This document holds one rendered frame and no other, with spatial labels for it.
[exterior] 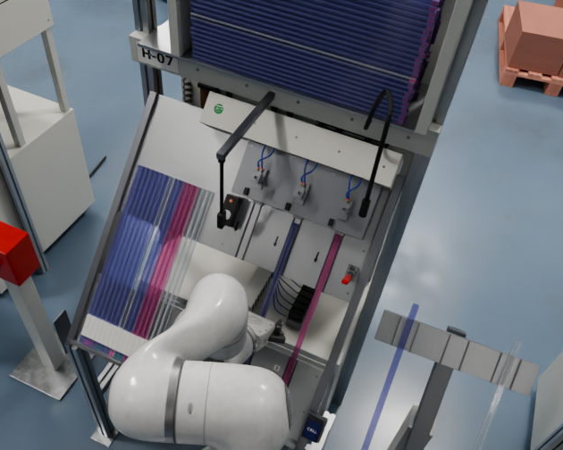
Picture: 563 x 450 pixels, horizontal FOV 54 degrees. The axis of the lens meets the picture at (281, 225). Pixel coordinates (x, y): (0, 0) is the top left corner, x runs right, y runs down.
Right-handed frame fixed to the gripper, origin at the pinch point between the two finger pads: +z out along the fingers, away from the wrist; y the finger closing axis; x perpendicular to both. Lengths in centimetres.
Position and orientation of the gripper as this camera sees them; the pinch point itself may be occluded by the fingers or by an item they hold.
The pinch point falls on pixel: (261, 318)
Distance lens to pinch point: 139.3
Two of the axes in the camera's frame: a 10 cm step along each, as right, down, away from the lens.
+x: -3.0, 9.3, 2.3
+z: 2.8, -1.4, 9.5
